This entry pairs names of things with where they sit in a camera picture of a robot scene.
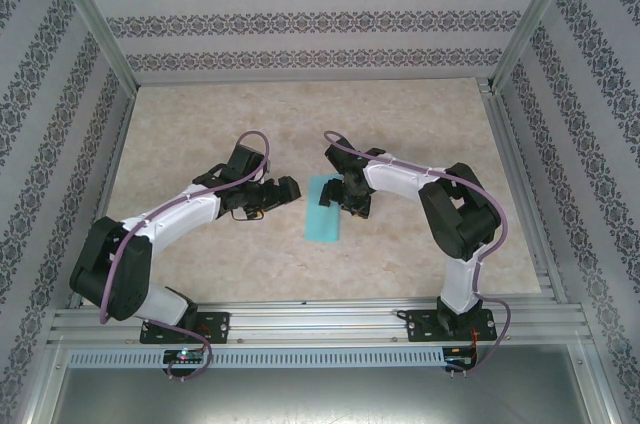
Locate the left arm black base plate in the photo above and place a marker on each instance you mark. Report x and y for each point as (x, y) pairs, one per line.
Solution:
(217, 326)

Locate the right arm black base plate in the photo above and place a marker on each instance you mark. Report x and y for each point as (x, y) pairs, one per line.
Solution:
(420, 326)

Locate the aluminium side rail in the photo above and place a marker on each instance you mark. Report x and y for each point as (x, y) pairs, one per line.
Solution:
(110, 169)
(516, 169)

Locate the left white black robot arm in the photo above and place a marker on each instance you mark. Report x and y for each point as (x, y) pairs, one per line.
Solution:
(190, 209)

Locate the light blue paper sheet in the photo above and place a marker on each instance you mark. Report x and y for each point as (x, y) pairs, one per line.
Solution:
(322, 224)

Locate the aluminium frame post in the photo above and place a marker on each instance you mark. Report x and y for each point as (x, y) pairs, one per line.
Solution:
(536, 14)
(95, 14)

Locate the aluminium mounting rail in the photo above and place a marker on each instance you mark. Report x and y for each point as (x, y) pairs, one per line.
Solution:
(320, 319)

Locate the grey metal sheet panel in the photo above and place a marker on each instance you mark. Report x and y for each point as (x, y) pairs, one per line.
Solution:
(320, 399)

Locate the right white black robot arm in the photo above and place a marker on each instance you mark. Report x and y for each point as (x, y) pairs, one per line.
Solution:
(395, 179)

